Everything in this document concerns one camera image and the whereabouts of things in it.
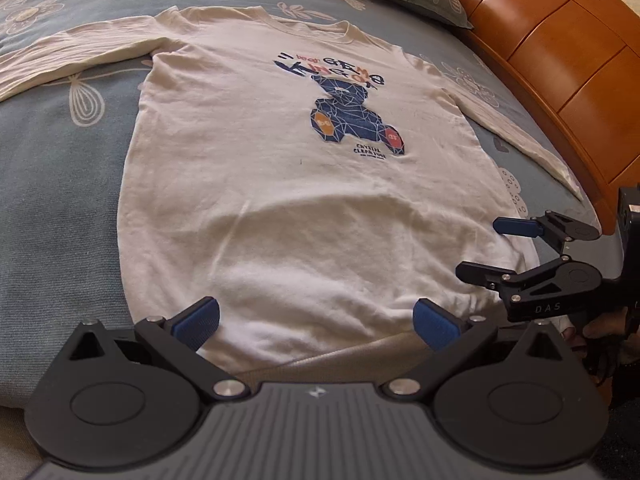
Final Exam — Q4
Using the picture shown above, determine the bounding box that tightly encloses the white printed sweatshirt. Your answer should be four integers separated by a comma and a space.
0, 5, 583, 386

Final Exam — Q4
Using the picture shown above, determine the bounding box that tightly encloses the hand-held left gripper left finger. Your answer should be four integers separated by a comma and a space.
67, 296, 250, 402

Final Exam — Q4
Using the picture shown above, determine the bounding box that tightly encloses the person's right hand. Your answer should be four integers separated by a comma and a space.
582, 310, 627, 341

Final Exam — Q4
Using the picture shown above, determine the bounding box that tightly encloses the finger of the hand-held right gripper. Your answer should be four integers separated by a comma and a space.
456, 255, 571, 306
492, 212, 571, 256

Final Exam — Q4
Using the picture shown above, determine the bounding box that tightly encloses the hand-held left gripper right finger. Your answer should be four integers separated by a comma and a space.
382, 298, 565, 402

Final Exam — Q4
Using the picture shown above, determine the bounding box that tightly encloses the wooden headboard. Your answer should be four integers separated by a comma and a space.
445, 0, 640, 236

